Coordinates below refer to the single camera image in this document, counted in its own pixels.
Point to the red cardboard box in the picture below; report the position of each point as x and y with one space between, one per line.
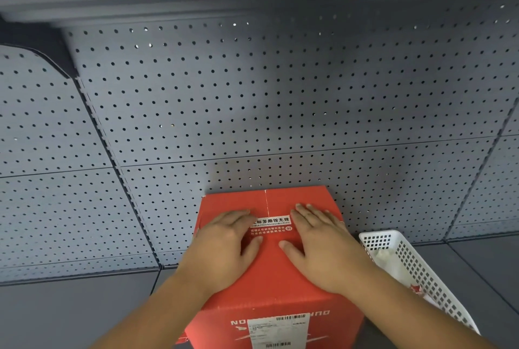
275 284

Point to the white shipping label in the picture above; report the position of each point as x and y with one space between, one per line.
279 332

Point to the grey lower shelf board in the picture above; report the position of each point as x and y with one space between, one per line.
61 312

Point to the person's left forearm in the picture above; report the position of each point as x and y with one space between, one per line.
162 312

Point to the white plastic mesh basket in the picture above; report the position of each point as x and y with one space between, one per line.
434 280

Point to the red white seal sticker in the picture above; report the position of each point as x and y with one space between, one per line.
271 225

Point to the dark shelf bracket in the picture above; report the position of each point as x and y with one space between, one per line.
36 42

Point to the person's left hand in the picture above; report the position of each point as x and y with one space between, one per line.
219 251

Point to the person's right hand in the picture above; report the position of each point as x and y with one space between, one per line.
328 255

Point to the grey pegboard back panel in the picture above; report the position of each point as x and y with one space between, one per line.
284 109
52 198
490 194

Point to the person's right forearm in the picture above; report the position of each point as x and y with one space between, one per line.
405 312

